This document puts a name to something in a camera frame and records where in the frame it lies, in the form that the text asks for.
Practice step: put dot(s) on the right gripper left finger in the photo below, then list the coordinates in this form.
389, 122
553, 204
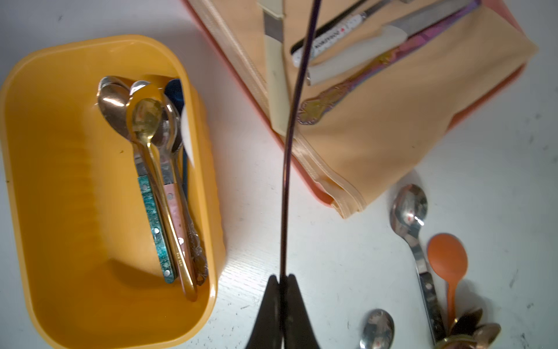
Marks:
267, 331

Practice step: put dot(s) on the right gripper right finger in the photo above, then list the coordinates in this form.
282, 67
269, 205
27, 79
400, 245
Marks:
298, 331

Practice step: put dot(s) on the clear handled small spoon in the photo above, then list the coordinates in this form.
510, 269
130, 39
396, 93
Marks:
379, 330

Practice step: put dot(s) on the orange plastic spoon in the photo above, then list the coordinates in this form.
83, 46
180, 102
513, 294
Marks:
448, 259

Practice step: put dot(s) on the yellow plastic storage box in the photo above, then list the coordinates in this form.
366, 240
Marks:
90, 273

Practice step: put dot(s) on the green handled steel spoon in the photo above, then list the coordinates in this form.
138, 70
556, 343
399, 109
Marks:
154, 218

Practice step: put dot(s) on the white plastic spoon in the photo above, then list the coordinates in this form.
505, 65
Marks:
185, 133

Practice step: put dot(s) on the pink handled steel spoon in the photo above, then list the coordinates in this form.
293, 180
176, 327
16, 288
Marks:
170, 147

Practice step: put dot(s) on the blue metal spoon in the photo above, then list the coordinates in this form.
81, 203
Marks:
174, 92

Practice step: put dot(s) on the gold metal spoon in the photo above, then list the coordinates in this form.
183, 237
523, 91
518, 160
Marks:
144, 115

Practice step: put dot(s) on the purple metal spoon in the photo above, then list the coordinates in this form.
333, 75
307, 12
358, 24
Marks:
307, 47

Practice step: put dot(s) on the copper rose gold spoon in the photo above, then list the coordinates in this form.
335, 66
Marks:
112, 98

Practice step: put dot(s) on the cream handled knife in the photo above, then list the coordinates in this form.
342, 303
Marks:
277, 87

